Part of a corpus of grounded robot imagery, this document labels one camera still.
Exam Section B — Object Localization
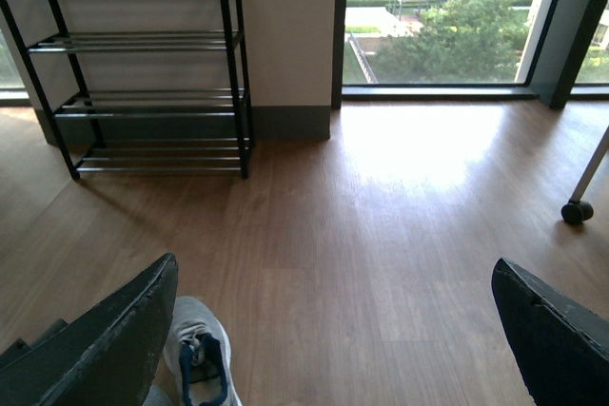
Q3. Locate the chair leg with caster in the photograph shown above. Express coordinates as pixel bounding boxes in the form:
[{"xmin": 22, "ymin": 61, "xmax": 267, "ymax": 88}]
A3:
[{"xmin": 560, "ymin": 129, "xmax": 609, "ymax": 225}]

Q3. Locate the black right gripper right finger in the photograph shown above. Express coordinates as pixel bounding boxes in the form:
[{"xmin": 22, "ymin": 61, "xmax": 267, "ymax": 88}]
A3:
[{"xmin": 491, "ymin": 258, "xmax": 608, "ymax": 405}]

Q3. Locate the black metal shoe rack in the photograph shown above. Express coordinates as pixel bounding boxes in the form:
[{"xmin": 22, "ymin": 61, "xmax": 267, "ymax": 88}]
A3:
[{"xmin": 1, "ymin": 0, "xmax": 255, "ymax": 178}]

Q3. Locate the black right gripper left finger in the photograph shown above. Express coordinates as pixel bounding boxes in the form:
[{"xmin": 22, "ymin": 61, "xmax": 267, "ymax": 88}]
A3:
[{"xmin": 1, "ymin": 253, "xmax": 178, "ymax": 405}]

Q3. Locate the grey knit sneaker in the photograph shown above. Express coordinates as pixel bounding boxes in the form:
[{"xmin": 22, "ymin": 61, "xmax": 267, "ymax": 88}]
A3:
[
  {"xmin": 164, "ymin": 296, "xmax": 242, "ymax": 405},
  {"xmin": 142, "ymin": 384, "xmax": 172, "ymax": 406}
]

